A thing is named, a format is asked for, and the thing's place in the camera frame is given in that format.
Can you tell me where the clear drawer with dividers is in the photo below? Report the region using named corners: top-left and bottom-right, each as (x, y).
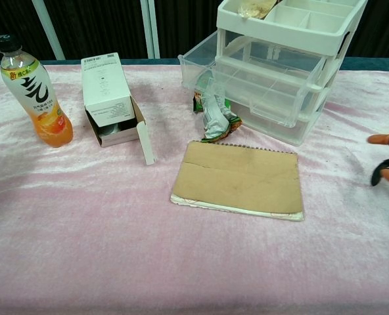
top-left (177, 31), bottom-right (327, 128)

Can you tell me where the clear plastic drawer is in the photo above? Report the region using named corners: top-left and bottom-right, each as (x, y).
top-left (229, 101), bottom-right (317, 147)

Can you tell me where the white carton box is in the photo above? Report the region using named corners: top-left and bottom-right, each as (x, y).
top-left (81, 52), bottom-right (157, 166)

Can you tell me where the brown cover spiral notebook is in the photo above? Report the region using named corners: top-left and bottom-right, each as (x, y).
top-left (170, 140), bottom-right (306, 223)

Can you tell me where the green silver snack wrapper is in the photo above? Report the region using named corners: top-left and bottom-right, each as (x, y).
top-left (191, 73), bottom-right (244, 144)

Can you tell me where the clear bag of snacks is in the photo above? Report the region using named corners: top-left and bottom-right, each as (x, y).
top-left (237, 0), bottom-right (277, 20)

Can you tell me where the small grey round object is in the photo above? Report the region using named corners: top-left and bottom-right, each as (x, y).
top-left (97, 123), bottom-right (132, 139)

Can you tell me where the pink velvet table cloth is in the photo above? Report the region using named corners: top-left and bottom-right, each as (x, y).
top-left (0, 64), bottom-right (389, 315)

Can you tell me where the black curtain backdrop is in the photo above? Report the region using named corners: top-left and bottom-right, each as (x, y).
top-left (0, 0), bottom-right (389, 62)

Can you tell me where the orange drink bottle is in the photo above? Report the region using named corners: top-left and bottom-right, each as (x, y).
top-left (0, 34), bottom-right (74, 149)

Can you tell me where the white compartmented plastic tray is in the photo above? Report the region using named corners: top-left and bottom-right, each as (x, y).
top-left (216, 0), bottom-right (369, 148)

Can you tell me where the white frame post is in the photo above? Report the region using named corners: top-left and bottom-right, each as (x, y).
top-left (32, 0), bottom-right (66, 62)
top-left (140, 0), bottom-right (162, 60)

